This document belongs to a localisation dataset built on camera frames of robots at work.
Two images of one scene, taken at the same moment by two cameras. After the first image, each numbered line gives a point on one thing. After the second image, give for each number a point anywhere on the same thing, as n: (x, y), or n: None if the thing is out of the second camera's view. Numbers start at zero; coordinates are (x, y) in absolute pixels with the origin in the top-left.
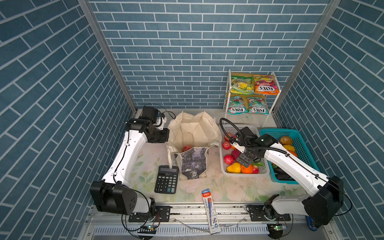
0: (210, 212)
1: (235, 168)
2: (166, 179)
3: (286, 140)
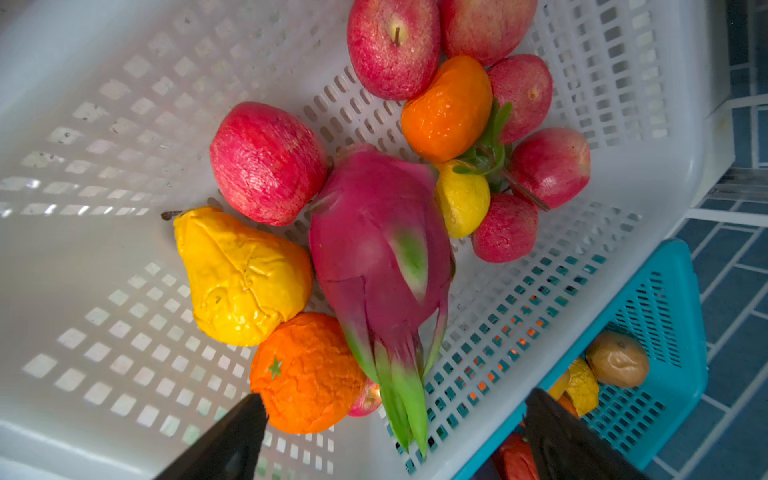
0: None
1: (241, 281)
2: None
3: (617, 359)
